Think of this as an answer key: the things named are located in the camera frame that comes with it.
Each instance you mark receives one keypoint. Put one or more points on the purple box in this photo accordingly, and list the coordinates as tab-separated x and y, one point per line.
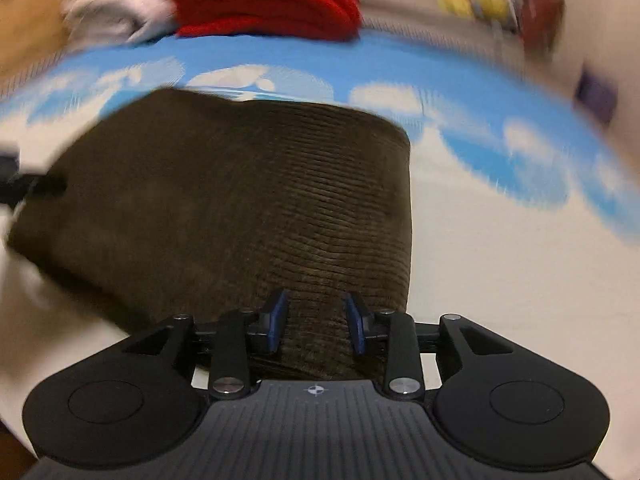
596	95

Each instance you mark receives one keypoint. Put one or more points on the dark red patterned bag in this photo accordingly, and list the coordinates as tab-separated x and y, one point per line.
542	20

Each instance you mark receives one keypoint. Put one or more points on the red folded cloth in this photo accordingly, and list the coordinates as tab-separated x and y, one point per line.
270	2

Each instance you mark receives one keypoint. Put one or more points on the white bed sheet blue pattern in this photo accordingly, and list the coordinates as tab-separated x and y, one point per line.
500	270

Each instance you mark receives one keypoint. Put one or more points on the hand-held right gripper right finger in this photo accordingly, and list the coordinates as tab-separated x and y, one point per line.
353	321

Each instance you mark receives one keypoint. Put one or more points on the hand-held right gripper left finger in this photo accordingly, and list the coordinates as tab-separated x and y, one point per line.
279	320

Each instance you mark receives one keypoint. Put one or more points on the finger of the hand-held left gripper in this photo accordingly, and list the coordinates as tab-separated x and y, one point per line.
50	185

